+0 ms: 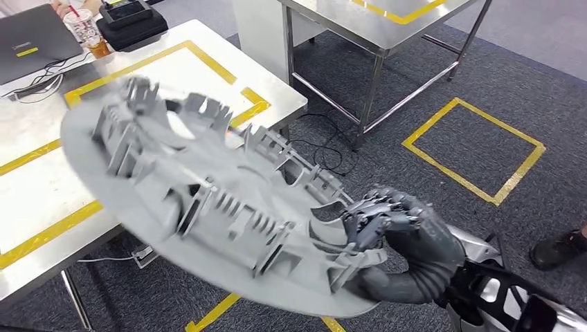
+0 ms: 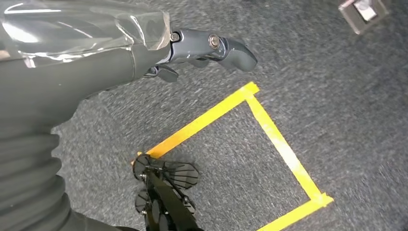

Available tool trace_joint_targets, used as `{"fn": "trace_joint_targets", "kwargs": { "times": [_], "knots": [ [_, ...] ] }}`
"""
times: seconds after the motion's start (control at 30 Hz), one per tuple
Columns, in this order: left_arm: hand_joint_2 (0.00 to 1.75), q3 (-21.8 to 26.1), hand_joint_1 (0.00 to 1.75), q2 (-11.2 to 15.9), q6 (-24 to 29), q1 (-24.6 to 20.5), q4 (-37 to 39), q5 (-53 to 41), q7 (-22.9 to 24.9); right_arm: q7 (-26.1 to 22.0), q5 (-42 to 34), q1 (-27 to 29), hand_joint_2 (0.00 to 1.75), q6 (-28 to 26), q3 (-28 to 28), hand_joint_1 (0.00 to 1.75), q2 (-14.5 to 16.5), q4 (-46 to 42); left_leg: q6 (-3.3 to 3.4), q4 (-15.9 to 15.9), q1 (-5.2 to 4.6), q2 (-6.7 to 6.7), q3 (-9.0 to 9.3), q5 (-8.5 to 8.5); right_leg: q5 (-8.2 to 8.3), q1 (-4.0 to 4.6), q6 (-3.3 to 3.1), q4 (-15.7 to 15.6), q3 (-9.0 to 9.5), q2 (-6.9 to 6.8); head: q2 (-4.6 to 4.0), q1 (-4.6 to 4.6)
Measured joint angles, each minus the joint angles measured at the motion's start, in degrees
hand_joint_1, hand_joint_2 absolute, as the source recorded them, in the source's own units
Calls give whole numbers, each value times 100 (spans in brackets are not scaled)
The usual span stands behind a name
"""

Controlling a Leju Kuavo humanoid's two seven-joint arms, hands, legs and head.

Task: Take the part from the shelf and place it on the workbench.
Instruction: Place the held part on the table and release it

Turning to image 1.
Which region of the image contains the stainless steel table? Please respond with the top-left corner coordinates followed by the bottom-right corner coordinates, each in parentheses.
top-left (277, 0), bottom-right (494, 150)

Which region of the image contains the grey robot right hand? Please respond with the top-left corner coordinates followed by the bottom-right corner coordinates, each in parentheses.
top-left (341, 185), bottom-right (467, 304)

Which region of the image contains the black carrying case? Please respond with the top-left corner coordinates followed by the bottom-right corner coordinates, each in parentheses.
top-left (95, 8), bottom-right (170, 52)

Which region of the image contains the black desk cable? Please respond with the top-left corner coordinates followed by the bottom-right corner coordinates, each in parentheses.
top-left (9, 51), bottom-right (95, 100)

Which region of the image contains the black handheld device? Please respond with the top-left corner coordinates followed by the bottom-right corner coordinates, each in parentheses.
top-left (98, 0), bottom-right (154, 26)

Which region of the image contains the clear plastic drink cup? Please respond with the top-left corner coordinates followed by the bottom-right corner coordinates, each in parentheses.
top-left (62, 5), bottom-right (112, 59)

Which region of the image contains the person's black shoe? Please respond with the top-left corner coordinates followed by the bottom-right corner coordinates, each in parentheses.
top-left (530, 229), bottom-right (587, 271)

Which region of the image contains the grey plastic wheel hubcap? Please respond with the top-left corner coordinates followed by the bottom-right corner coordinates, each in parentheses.
top-left (60, 75), bottom-right (390, 320)

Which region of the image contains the white cabinet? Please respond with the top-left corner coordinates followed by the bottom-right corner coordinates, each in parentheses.
top-left (231, 0), bottom-right (327, 84)

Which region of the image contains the black floor cable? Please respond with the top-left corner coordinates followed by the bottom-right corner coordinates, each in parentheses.
top-left (286, 112), bottom-right (362, 177)

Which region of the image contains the stainless steel workbench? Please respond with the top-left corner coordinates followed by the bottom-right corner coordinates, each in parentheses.
top-left (0, 19), bottom-right (309, 332)

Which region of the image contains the dark grey laptop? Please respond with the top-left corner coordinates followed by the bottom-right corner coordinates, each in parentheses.
top-left (0, 3), bottom-right (86, 86)

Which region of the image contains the white desk cable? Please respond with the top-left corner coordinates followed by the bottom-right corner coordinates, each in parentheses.
top-left (2, 73), bottom-right (65, 105)

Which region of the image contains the metal floor socket box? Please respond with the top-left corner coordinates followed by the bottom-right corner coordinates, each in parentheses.
top-left (132, 245), bottom-right (160, 270)

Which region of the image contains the white floor cable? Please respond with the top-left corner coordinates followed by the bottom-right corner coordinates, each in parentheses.
top-left (77, 255), bottom-right (138, 264)

